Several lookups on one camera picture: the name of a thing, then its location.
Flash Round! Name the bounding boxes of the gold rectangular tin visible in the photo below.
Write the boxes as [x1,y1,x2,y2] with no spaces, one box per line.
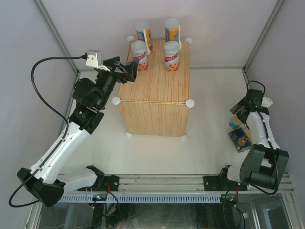
[229,115,246,129]

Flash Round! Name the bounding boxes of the blue rectangular tin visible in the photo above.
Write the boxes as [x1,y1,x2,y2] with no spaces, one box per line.
[228,128,252,152]

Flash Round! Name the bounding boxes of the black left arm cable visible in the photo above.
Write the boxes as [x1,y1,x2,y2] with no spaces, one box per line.
[8,54,88,207]

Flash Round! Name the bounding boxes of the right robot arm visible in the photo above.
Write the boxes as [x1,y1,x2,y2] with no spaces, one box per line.
[219,89,289,195]

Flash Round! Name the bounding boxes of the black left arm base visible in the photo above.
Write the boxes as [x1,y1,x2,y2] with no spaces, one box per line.
[77,165,120,191]

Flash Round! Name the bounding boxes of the blue yellow can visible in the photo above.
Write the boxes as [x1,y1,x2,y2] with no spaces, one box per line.
[165,19,182,49]

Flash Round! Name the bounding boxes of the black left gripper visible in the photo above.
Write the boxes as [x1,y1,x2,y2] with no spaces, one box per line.
[95,57,139,109]

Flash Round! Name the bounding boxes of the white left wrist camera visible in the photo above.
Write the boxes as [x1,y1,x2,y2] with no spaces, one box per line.
[85,50,110,72]

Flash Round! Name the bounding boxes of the grey slotted cable duct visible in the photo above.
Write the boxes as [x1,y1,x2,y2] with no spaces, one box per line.
[59,193,221,204]

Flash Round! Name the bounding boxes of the blue can with spoon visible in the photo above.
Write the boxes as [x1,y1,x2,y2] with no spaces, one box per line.
[135,21,153,54]

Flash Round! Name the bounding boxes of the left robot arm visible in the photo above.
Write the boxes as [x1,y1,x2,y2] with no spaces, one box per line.
[17,52,139,207]

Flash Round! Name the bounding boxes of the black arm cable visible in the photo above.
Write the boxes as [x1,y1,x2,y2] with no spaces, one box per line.
[223,80,281,195]
[8,54,88,207]

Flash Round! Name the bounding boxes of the aluminium mounting rail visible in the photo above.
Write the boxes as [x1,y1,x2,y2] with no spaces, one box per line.
[66,174,294,191]

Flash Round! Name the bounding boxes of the wooden cabinet box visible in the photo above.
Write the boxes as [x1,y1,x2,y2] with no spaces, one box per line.
[112,40,194,137]

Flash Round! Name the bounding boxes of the white red label can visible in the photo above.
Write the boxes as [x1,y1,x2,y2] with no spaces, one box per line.
[163,41,180,72]
[131,40,148,71]

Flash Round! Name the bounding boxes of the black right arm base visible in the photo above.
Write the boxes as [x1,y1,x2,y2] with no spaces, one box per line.
[203,165,247,191]

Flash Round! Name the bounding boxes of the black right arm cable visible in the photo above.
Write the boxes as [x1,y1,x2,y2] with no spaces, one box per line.
[223,80,281,195]

